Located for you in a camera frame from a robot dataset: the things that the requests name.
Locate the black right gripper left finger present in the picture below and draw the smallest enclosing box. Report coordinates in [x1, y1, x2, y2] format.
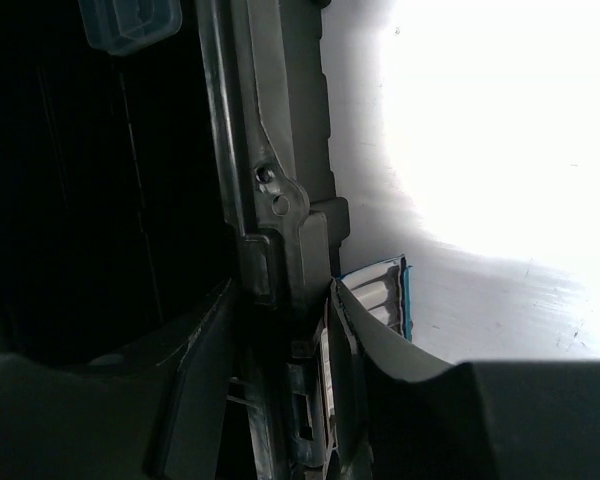
[0, 281, 238, 479]

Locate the black plastic toolbox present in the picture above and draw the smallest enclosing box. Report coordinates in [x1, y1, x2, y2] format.
[0, 1, 375, 479]

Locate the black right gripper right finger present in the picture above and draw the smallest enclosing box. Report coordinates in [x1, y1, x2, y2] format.
[333, 282, 600, 479]

